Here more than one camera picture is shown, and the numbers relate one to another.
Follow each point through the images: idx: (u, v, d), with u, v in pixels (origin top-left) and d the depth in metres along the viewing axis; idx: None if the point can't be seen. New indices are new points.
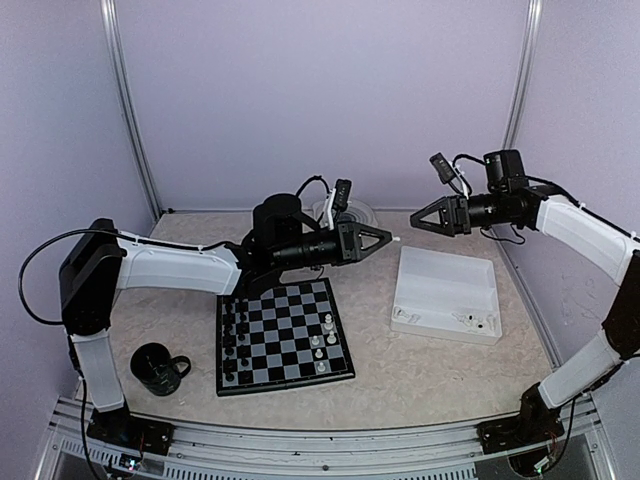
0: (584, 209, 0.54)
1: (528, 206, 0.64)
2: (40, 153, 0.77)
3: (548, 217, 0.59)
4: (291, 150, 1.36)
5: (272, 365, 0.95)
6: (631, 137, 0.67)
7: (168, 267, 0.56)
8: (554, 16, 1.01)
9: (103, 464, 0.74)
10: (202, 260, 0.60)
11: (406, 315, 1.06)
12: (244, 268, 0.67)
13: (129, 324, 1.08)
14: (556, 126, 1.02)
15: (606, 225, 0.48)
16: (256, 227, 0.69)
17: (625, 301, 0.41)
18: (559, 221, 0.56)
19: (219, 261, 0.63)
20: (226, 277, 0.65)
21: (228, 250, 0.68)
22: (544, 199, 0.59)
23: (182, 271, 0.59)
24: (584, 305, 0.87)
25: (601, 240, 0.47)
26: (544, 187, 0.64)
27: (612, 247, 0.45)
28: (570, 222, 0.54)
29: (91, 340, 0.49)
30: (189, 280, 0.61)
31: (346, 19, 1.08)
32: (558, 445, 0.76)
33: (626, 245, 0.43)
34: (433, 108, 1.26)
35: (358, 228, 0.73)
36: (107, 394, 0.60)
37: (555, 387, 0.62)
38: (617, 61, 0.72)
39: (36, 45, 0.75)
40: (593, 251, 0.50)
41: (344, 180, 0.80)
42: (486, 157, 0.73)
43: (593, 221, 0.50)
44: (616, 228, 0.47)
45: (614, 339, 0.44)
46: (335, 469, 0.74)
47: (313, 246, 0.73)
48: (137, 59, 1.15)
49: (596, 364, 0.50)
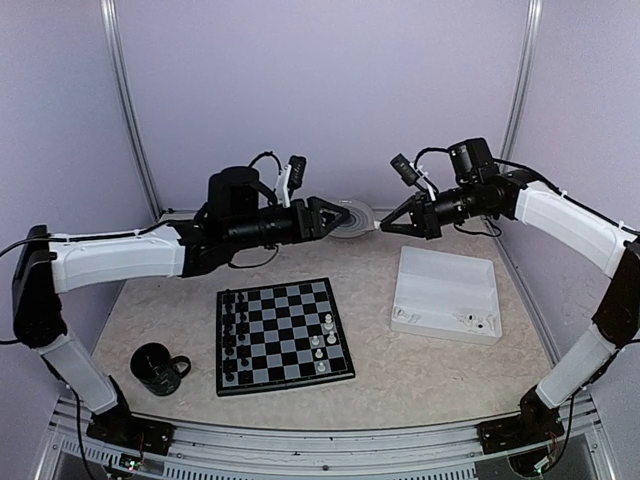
0: (564, 197, 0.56)
1: (505, 194, 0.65)
2: (37, 153, 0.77)
3: (528, 205, 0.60)
4: (291, 151, 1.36)
5: (272, 365, 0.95)
6: (628, 137, 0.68)
7: (105, 261, 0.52)
8: (553, 15, 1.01)
9: (103, 464, 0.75)
10: (137, 245, 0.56)
11: (406, 315, 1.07)
12: (188, 245, 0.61)
13: (129, 324, 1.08)
14: (556, 126, 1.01)
15: (590, 215, 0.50)
16: (210, 197, 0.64)
17: (617, 294, 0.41)
18: (540, 208, 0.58)
19: (158, 243, 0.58)
20: (169, 257, 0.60)
21: (174, 231, 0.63)
22: (523, 188, 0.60)
23: (122, 260, 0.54)
24: (585, 305, 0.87)
25: (588, 230, 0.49)
26: (519, 175, 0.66)
27: (601, 239, 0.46)
28: (552, 212, 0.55)
29: (53, 349, 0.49)
30: (133, 269, 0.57)
31: (345, 20, 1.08)
32: (558, 444, 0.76)
33: (616, 235, 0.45)
34: (433, 107, 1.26)
35: (322, 204, 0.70)
36: (102, 395, 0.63)
37: (557, 386, 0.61)
38: (617, 60, 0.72)
39: (36, 47, 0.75)
40: (580, 242, 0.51)
41: (298, 157, 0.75)
42: (452, 149, 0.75)
43: (580, 211, 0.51)
44: (602, 218, 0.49)
45: (607, 330, 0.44)
46: (334, 469, 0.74)
47: (270, 223, 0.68)
48: (136, 58, 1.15)
49: (595, 354, 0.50)
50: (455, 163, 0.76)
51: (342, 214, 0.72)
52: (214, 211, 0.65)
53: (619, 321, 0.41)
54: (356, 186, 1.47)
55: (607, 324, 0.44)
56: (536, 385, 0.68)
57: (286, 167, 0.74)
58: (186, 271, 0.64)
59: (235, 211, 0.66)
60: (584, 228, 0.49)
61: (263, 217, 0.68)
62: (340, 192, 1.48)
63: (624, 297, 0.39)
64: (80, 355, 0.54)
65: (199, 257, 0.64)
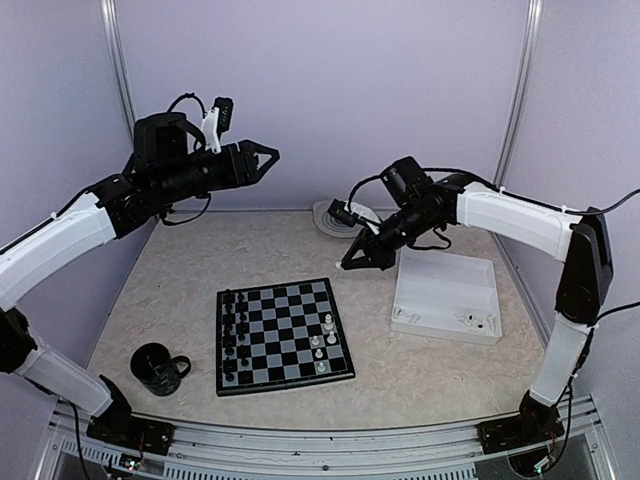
0: (503, 193, 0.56)
1: (443, 200, 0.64)
2: (38, 153, 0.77)
3: (470, 208, 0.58)
4: (291, 151, 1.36)
5: (272, 365, 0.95)
6: (627, 137, 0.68)
7: (36, 257, 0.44)
8: (553, 15, 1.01)
9: (103, 464, 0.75)
10: (59, 226, 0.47)
11: (406, 315, 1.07)
12: (109, 203, 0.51)
13: (129, 324, 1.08)
14: (556, 126, 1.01)
15: (530, 204, 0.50)
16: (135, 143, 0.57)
17: (573, 277, 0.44)
18: (481, 207, 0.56)
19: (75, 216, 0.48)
20: (97, 223, 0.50)
21: (91, 197, 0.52)
22: (461, 192, 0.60)
23: (53, 250, 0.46)
24: None
25: (531, 221, 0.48)
26: (456, 179, 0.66)
27: (545, 226, 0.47)
28: (493, 208, 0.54)
29: (31, 366, 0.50)
30: (67, 253, 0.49)
31: (344, 20, 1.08)
32: (558, 445, 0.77)
33: (560, 221, 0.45)
34: (432, 108, 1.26)
35: (255, 147, 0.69)
36: (96, 398, 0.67)
37: (546, 382, 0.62)
38: (616, 61, 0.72)
39: (36, 48, 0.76)
40: (523, 233, 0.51)
41: (227, 99, 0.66)
42: (384, 175, 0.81)
43: (517, 202, 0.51)
44: (542, 206, 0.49)
45: (571, 312, 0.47)
46: (334, 469, 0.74)
47: (205, 168, 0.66)
48: (136, 59, 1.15)
49: (578, 343, 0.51)
50: (390, 186, 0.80)
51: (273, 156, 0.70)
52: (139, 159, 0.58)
53: (580, 300, 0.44)
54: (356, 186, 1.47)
55: (569, 305, 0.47)
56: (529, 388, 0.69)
57: (214, 111, 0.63)
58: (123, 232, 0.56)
59: (162, 154, 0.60)
60: (527, 218, 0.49)
61: (197, 161, 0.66)
62: (340, 193, 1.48)
63: (582, 278, 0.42)
64: (59, 364, 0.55)
65: (125, 212, 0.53)
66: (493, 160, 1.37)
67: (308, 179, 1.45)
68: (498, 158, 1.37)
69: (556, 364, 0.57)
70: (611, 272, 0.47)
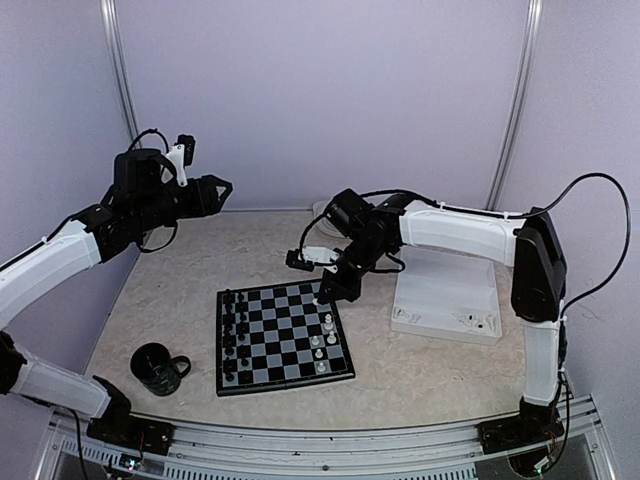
0: (444, 208, 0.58)
1: (386, 224, 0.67)
2: (38, 154, 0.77)
3: (411, 229, 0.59)
4: (291, 151, 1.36)
5: (272, 365, 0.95)
6: (627, 137, 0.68)
7: (27, 280, 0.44)
8: (553, 15, 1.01)
9: (103, 464, 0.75)
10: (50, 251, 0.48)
11: (407, 315, 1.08)
12: (97, 228, 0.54)
13: (129, 324, 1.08)
14: (556, 126, 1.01)
15: (473, 216, 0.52)
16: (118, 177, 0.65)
17: (524, 278, 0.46)
18: (422, 226, 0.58)
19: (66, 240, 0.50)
20: (84, 249, 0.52)
21: (78, 222, 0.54)
22: (401, 213, 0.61)
23: (42, 275, 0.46)
24: (585, 305, 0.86)
25: (477, 232, 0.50)
26: (396, 200, 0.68)
27: (492, 236, 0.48)
28: (438, 225, 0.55)
29: (26, 381, 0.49)
30: (53, 277, 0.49)
31: (344, 21, 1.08)
32: (558, 444, 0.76)
33: (504, 228, 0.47)
34: (432, 108, 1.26)
35: (213, 181, 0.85)
36: (94, 399, 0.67)
37: (535, 384, 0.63)
38: (617, 60, 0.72)
39: (36, 47, 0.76)
40: (469, 246, 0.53)
41: (187, 137, 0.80)
42: (327, 211, 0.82)
43: (456, 215, 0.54)
44: (486, 216, 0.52)
45: (530, 313, 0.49)
46: (334, 469, 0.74)
47: (175, 198, 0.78)
48: (136, 59, 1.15)
49: (551, 339, 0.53)
50: (334, 220, 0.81)
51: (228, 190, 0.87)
52: (120, 190, 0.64)
53: (533, 299, 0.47)
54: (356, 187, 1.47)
55: (525, 306, 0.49)
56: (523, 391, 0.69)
57: (178, 146, 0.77)
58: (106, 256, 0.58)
59: (143, 186, 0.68)
60: (471, 231, 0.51)
61: (168, 191, 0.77)
62: (340, 193, 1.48)
63: (535, 279, 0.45)
64: (52, 373, 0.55)
65: (111, 236, 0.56)
66: (493, 160, 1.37)
67: (308, 179, 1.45)
68: (498, 158, 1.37)
69: (540, 365, 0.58)
70: (565, 267, 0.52)
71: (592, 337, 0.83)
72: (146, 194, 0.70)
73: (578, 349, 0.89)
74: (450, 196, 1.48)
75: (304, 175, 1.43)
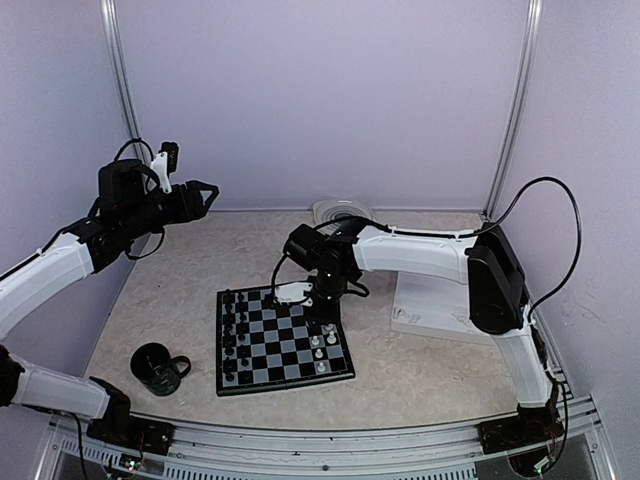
0: (394, 231, 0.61)
1: (339, 253, 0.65)
2: (38, 154, 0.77)
3: (366, 254, 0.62)
4: (291, 151, 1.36)
5: (271, 365, 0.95)
6: (628, 138, 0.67)
7: (25, 291, 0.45)
8: (553, 16, 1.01)
9: (103, 464, 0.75)
10: (45, 262, 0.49)
11: (406, 315, 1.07)
12: (90, 239, 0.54)
13: (130, 324, 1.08)
14: (557, 126, 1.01)
15: (422, 237, 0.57)
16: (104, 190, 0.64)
17: (481, 296, 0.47)
18: (376, 251, 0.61)
19: (61, 251, 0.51)
20: (79, 259, 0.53)
21: (70, 234, 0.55)
22: (355, 242, 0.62)
23: (38, 285, 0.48)
24: (584, 305, 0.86)
25: (430, 253, 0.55)
26: (349, 228, 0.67)
27: (446, 256, 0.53)
28: (393, 251, 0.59)
29: (25, 389, 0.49)
30: (49, 288, 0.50)
31: (344, 21, 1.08)
32: (558, 444, 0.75)
33: (456, 248, 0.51)
34: (432, 108, 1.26)
35: (198, 186, 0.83)
36: (92, 399, 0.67)
37: (527, 389, 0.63)
38: (617, 61, 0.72)
39: (36, 48, 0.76)
40: (425, 266, 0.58)
41: (169, 143, 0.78)
42: (285, 251, 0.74)
43: (408, 240, 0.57)
44: (438, 236, 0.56)
45: (489, 326, 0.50)
46: (335, 469, 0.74)
47: (161, 205, 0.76)
48: (136, 59, 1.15)
49: (525, 344, 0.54)
50: (295, 257, 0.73)
51: (214, 193, 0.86)
52: (107, 202, 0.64)
53: (493, 313, 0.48)
54: (357, 186, 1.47)
55: (487, 320, 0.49)
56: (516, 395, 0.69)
57: (160, 154, 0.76)
58: (98, 266, 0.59)
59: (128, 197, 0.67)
60: (424, 253, 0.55)
61: (153, 199, 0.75)
62: (341, 192, 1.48)
63: (494, 297, 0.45)
64: (47, 378, 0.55)
65: (104, 247, 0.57)
66: (493, 161, 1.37)
67: (308, 179, 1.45)
68: (498, 159, 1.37)
69: (523, 370, 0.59)
70: (522, 275, 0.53)
71: (591, 336, 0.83)
72: (131, 203, 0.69)
73: (577, 349, 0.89)
74: (450, 196, 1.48)
75: (309, 174, 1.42)
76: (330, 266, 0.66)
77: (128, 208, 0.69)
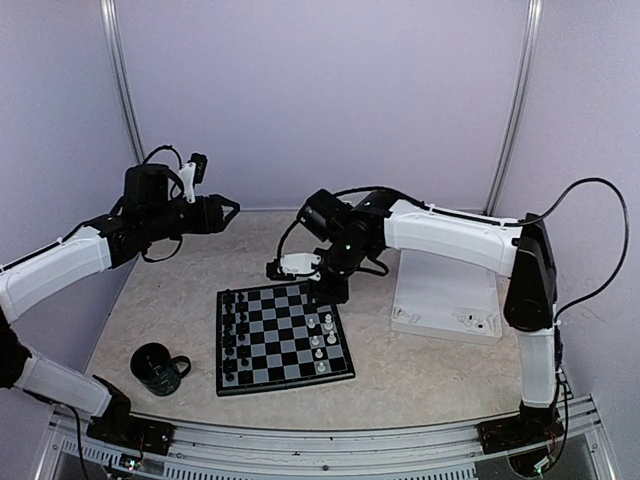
0: (433, 211, 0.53)
1: (366, 226, 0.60)
2: (37, 154, 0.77)
3: (396, 231, 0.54)
4: (291, 151, 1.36)
5: (272, 365, 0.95)
6: (628, 138, 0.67)
7: (39, 278, 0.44)
8: (553, 16, 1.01)
9: (103, 464, 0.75)
10: (63, 252, 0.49)
11: (406, 315, 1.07)
12: (111, 235, 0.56)
13: (129, 324, 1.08)
14: (557, 126, 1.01)
15: (467, 220, 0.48)
16: (133, 191, 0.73)
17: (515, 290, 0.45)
18: (408, 229, 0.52)
19: (82, 243, 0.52)
20: (97, 252, 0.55)
21: (91, 228, 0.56)
22: (387, 216, 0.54)
23: (53, 274, 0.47)
24: (585, 305, 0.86)
25: (471, 238, 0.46)
26: (377, 200, 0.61)
27: (488, 245, 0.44)
28: (428, 230, 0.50)
29: (29, 377, 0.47)
30: (63, 278, 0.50)
31: (344, 22, 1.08)
32: (558, 444, 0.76)
33: (502, 237, 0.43)
34: (431, 108, 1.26)
35: (220, 201, 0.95)
36: (92, 397, 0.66)
37: (535, 389, 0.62)
38: (617, 61, 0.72)
39: (35, 47, 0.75)
40: (462, 251, 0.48)
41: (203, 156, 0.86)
42: (301, 214, 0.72)
43: (449, 220, 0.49)
44: (481, 221, 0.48)
45: (522, 323, 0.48)
46: (335, 469, 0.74)
47: (182, 214, 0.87)
48: (136, 59, 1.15)
49: (547, 346, 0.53)
50: (309, 225, 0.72)
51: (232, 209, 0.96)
52: (131, 201, 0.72)
53: (529, 311, 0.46)
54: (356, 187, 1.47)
55: (522, 319, 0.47)
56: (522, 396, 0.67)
57: (190, 165, 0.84)
58: (115, 261, 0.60)
59: (150, 200, 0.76)
60: (465, 237, 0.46)
61: (176, 207, 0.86)
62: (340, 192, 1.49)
63: (535, 293, 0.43)
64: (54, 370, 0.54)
65: (123, 244, 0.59)
66: (493, 161, 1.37)
67: (307, 179, 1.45)
68: (498, 159, 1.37)
69: (537, 370, 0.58)
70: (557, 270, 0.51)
71: (592, 336, 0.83)
72: (153, 206, 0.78)
73: (578, 349, 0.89)
74: (450, 196, 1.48)
75: (309, 173, 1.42)
76: (353, 237, 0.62)
77: (150, 211, 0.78)
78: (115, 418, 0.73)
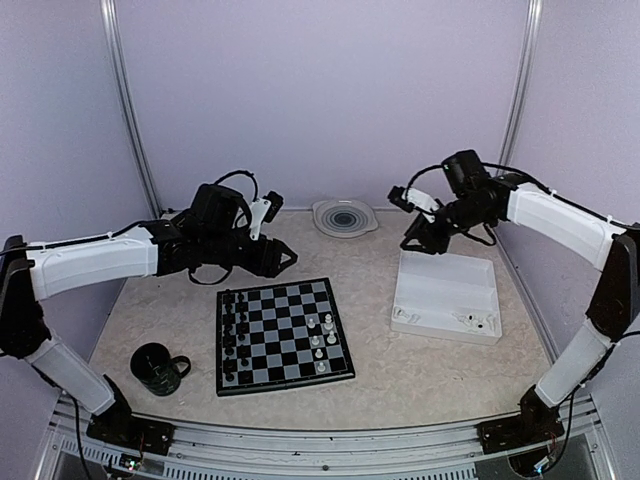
0: (555, 196, 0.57)
1: (497, 196, 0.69)
2: (36, 154, 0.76)
3: (519, 205, 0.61)
4: (291, 151, 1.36)
5: (272, 365, 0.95)
6: (629, 138, 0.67)
7: (84, 264, 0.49)
8: (553, 16, 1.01)
9: (103, 464, 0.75)
10: (112, 246, 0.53)
11: (406, 315, 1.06)
12: (161, 243, 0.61)
13: (129, 324, 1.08)
14: (557, 126, 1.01)
15: (582, 211, 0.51)
16: (201, 210, 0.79)
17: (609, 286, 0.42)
18: (531, 206, 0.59)
19: (132, 243, 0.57)
20: (146, 256, 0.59)
21: (144, 228, 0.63)
22: (514, 189, 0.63)
23: (98, 265, 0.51)
24: (585, 305, 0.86)
25: (578, 224, 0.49)
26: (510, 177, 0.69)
27: (587, 230, 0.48)
28: (543, 210, 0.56)
29: (41, 357, 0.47)
30: (108, 272, 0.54)
31: (344, 22, 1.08)
32: (558, 444, 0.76)
33: (606, 229, 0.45)
34: (431, 108, 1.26)
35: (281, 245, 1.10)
36: (94, 395, 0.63)
37: (558, 387, 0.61)
38: (618, 61, 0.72)
39: (35, 47, 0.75)
40: (568, 236, 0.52)
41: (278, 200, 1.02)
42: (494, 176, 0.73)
43: (563, 206, 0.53)
44: (592, 214, 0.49)
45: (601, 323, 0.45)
46: (335, 469, 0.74)
47: (240, 246, 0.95)
48: (136, 58, 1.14)
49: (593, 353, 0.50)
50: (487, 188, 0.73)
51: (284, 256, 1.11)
52: (195, 218, 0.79)
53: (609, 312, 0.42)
54: (356, 187, 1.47)
55: (601, 317, 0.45)
56: (537, 385, 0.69)
57: (266, 202, 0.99)
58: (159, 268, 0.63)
59: (215, 223, 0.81)
60: (575, 222, 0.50)
61: (239, 239, 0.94)
62: (340, 192, 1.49)
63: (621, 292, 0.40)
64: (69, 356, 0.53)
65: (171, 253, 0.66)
66: (492, 160, 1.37)
67: (307, 179, 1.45)
68: (498, 158, 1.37)
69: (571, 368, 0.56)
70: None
71: None
72: (216, 231, 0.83)
73: None
74: (449, 195, 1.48)
75: (309, 173, 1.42)
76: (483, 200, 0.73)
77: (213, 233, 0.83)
78: (113, 420, 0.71)
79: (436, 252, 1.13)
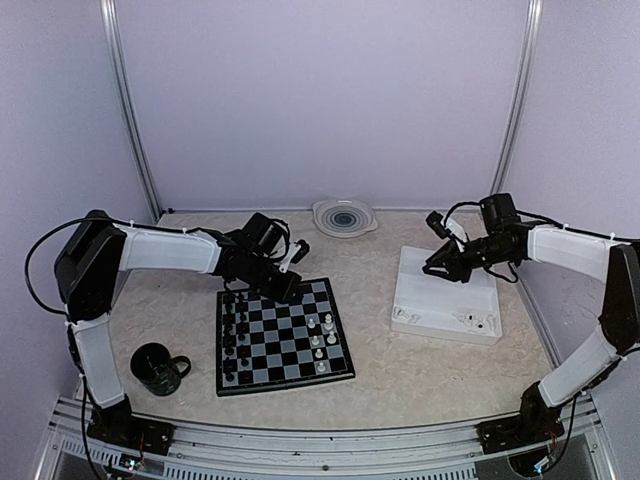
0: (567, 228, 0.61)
1: (518, 239, 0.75)
2: (36, 154, 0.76)
3: (536, 240, 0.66)
4: (291, 151, 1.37)
5: (272, 365, 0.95)
6: (628, 138, 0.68)
7: (166, 249, 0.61)
8: (553, 16, 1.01)
9: (103, 464, 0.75)
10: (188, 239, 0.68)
11: (406, 315, 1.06)
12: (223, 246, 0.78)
13: (129, 324, 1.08)
14: (557, 125, 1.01)
15: (584, 235, 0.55)
16: (252, 231, 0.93)
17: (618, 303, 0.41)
18: (546, 241, 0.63)
19: (202, 242, 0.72)
20: (207, 254, 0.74)
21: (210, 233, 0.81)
22: (532, 229, 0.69)
23: (175, 251, 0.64)
24: (584, 304, 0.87)
25: (584, 247, 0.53)
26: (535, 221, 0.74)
27: (591, 249, 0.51)
28: (556, 240, 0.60)
29: (93, 328, 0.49)
30: (177, 259, 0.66)
31: (345, 21, 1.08)
32: (558, 444, 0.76)
33: (606, 244, 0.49)
34: (432, 108, 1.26)
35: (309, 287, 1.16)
36: (109, 387, 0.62)
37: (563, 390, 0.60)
38: (617, 61, 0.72)
39: (35, 45, 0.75)
40: (580, 262, 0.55)
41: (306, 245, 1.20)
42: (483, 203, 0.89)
43: (569, 234, 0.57)
44: (594, 235, 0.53)
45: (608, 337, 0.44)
46: (335, 469, 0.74)
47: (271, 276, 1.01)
48: (136, 58, 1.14)
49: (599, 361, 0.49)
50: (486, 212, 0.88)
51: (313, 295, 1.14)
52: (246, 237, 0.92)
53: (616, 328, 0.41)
54: (356, 187, 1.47)
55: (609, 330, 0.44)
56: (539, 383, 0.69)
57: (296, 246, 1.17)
58: (214, 266, 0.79)
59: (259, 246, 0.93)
60: (581, 244, 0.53)
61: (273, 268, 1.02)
62: (340, 192, 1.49)
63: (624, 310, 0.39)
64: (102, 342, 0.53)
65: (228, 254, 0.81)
66: (492, 160, 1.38)
67: (307, 179, 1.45)
68: (498, 158, 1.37)
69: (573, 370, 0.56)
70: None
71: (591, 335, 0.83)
72: (257, 255, 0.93)
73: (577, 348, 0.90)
74: (449, 195, 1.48)
75: (310, 173, 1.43)
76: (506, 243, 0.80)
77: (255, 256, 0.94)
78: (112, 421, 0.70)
79: (458, 278, 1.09)
